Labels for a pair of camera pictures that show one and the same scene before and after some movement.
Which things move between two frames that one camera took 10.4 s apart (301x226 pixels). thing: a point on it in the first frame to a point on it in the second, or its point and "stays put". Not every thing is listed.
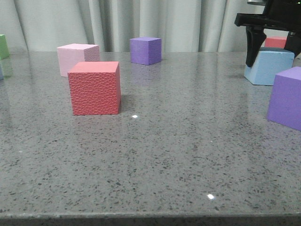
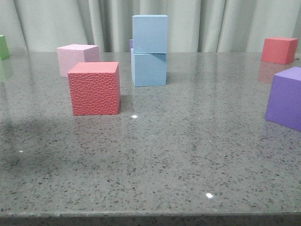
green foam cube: x=4 y=52 stays put
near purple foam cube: x=284 y=105 stays put
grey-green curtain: x=183 y=25 stays put
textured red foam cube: x=95 y=87 stays put
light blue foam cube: x=269 y=61 to x=148 y=69
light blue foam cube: x=2 y=75 to x=150 y=34
